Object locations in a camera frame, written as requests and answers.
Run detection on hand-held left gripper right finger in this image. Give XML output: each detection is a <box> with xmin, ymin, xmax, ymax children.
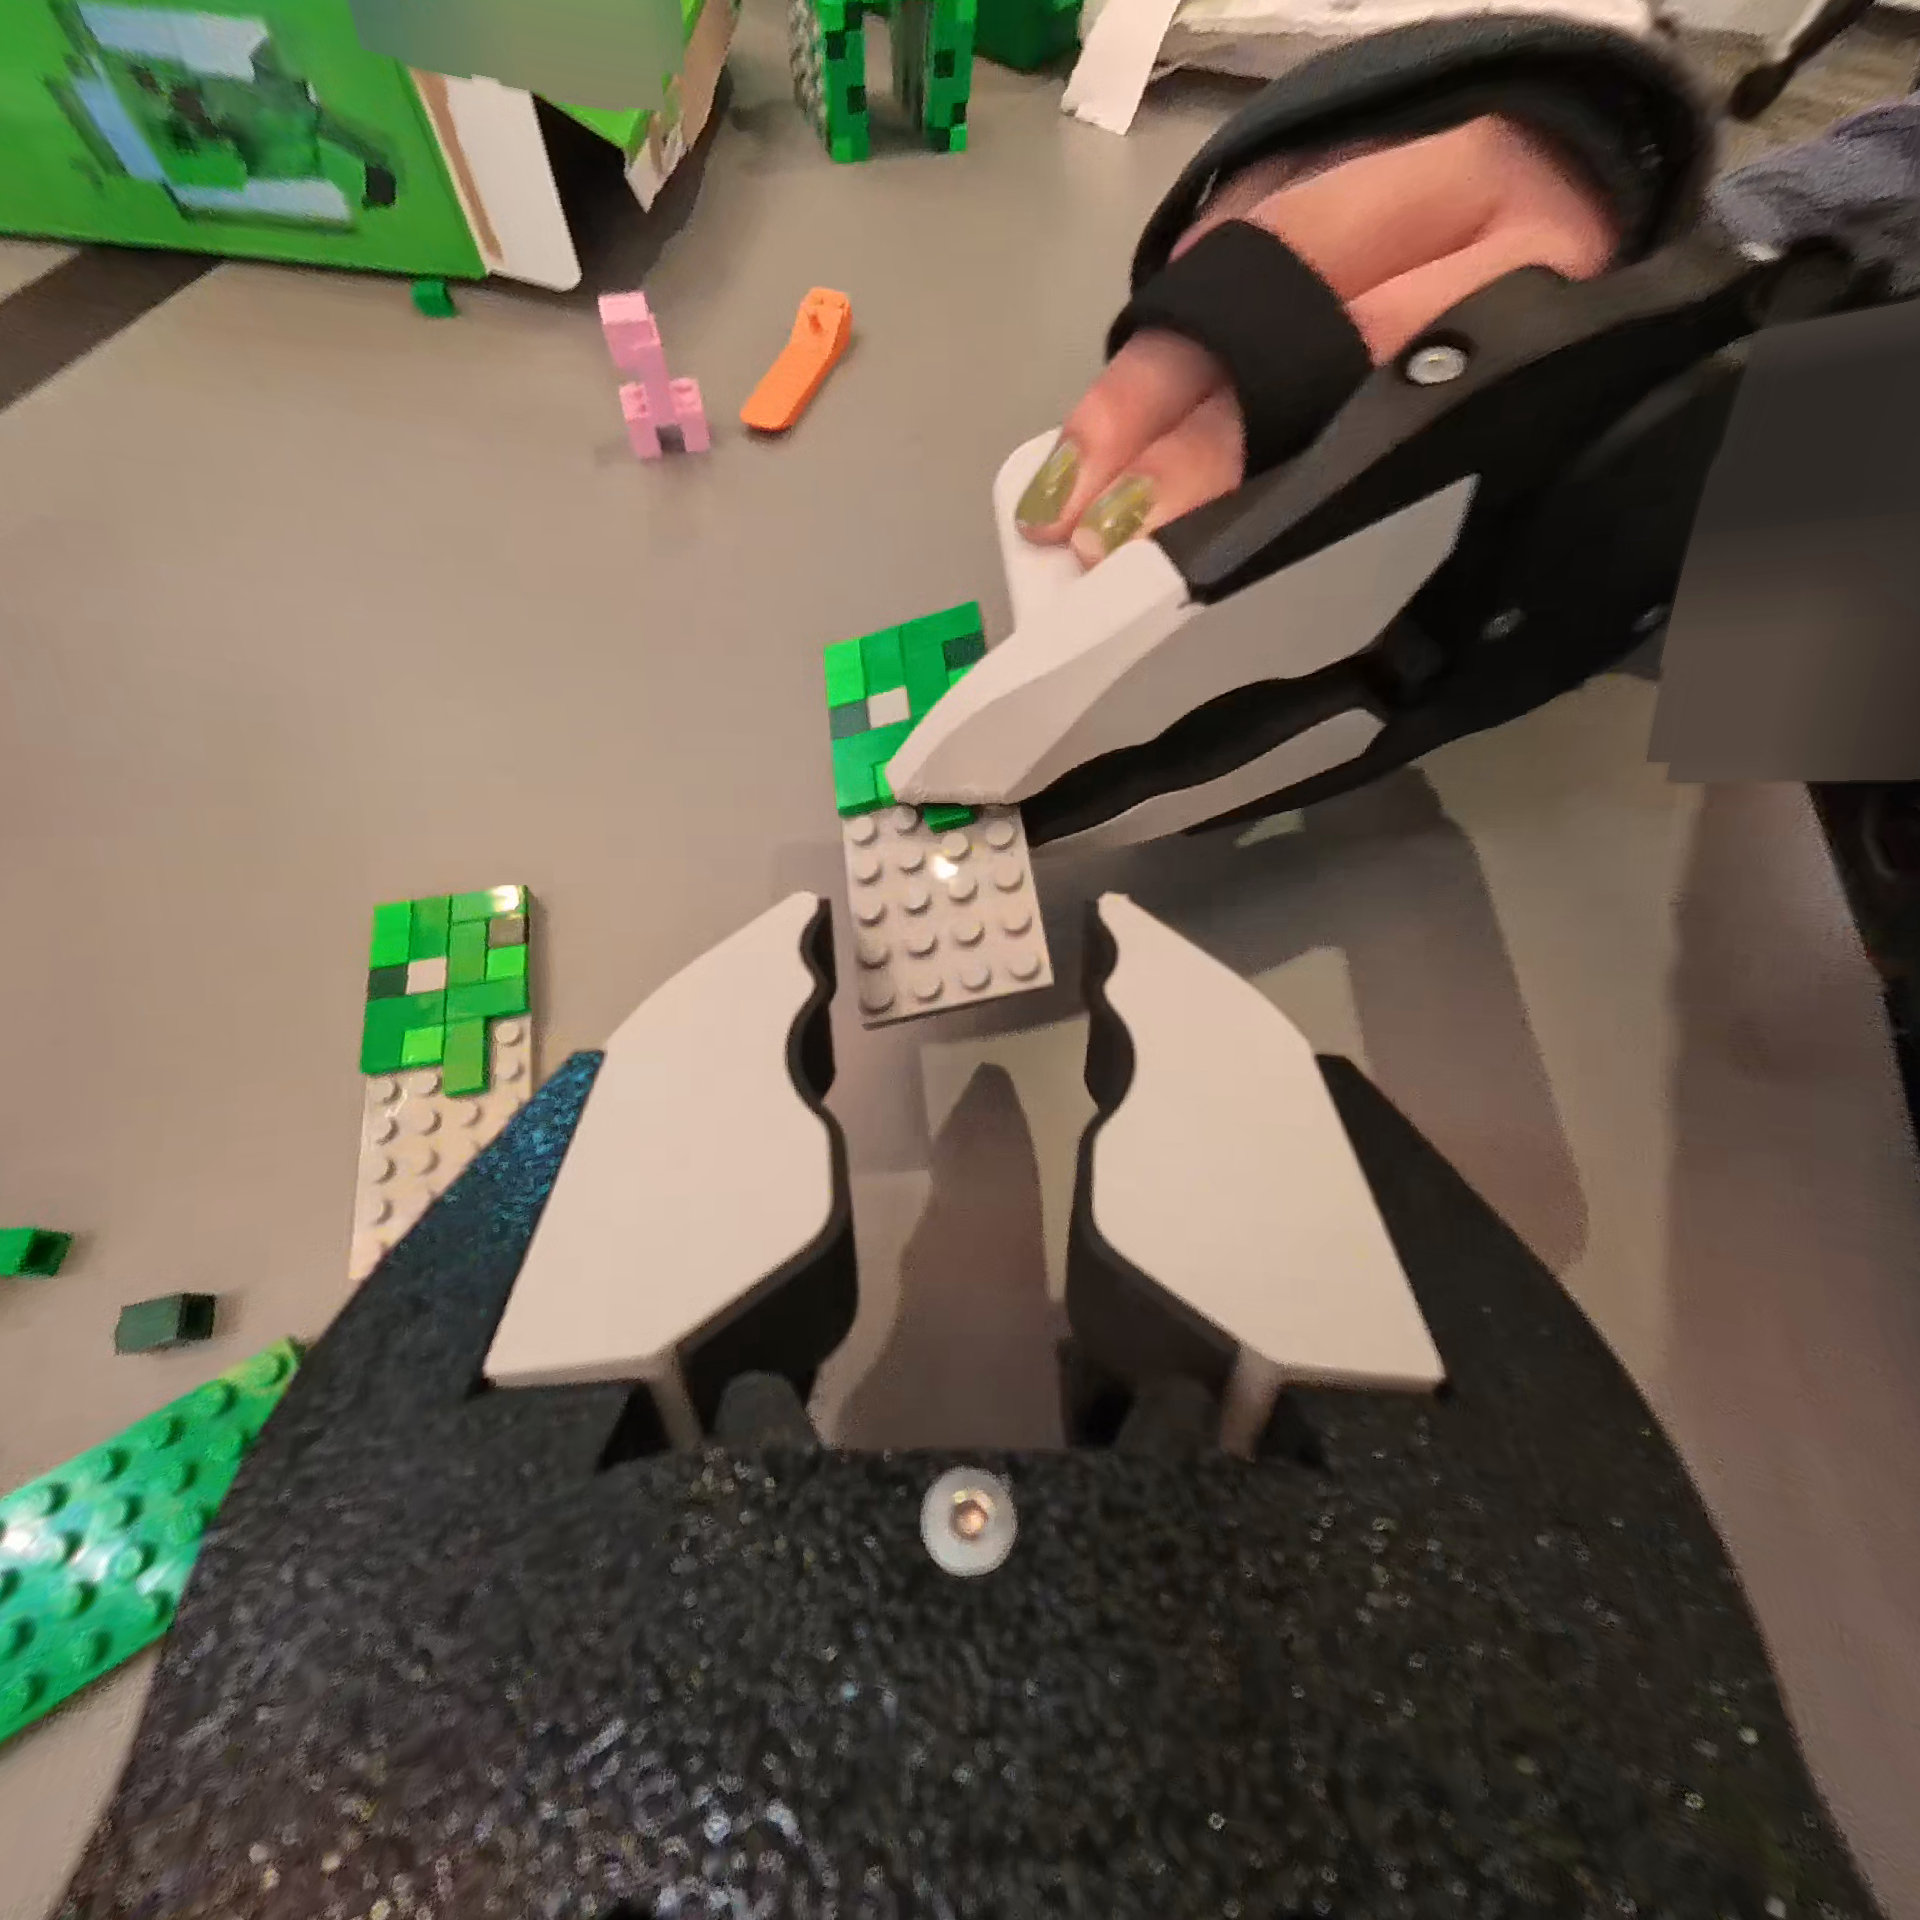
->
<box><xmin>1062</xmin><ymin>893</ymin><xmax>1449</xmax><ymax>1457</ymax></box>

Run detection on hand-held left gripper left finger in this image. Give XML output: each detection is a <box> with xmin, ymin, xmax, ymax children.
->
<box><xmin>482</xmin><ymin>891</ymin><xmax>859</xmax><ymax>1449</ymax></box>

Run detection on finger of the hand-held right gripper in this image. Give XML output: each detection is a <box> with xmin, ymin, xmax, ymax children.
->
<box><xmin>883</xmin><ymin>426</ymin><xmax>1482</xmax><ymax>808</ymax></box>
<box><xmin>1019</xmin><ymin>704</ymin><xmax>1389</xmax><ymax>850</ymax></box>

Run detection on grey plate with green tiles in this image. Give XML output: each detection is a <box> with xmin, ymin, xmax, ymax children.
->
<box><xmin>824</xmin><ymin>600</ymin><xmax>1055</xmax><ymax>1030</ymax></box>
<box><xmin>348</xmin><ymin>883</ymin><xmax>537</xmax><ymax>1284</ymax></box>

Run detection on grey desk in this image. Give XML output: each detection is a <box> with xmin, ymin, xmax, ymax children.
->
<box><xmin>0</xmin><ymin>60</ymin><xmax>1920</xmax><ymax>1920</ymax></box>

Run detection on person's right hand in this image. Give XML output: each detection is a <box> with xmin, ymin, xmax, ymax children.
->
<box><xmin>1016</xmin><ymin>116</ymin><xmax>1627</xmax><ymax>568</ymax></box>

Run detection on orange brick separator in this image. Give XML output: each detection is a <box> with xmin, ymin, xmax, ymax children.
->
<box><xmin>737</xmin><ymin>284</ymin><xmax>857</xmax><ymax>437</ymax></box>

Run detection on pink brick piece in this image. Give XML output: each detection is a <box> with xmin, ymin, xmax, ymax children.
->
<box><xmin>596</xmin><ymin>287</ymin><xmax>711</xmax><ymax>464</ymax></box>

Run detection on white paper sheet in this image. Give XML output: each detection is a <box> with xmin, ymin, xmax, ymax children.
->
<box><xmin>1062</xmin><ymin>0</ymin><xmax>1651</xmax><ymax>138</ymax></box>

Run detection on green pixel block model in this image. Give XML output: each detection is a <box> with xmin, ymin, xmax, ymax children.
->
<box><xmin>785</xmin><ymin>0</ymin><xmax>1081</xmax><ymax>164</ymax></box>

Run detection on large green plate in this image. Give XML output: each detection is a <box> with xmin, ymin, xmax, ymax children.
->
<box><xmin>0</xmin><ymin>1338</ymin><xmax>301</xmax><ymax>1741</ymax></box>

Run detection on green toy box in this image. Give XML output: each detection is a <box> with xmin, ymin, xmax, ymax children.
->
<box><xmin>0</xmin><ymin>0</ymin><xmax>737</xmax><ymax>293</ymax></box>

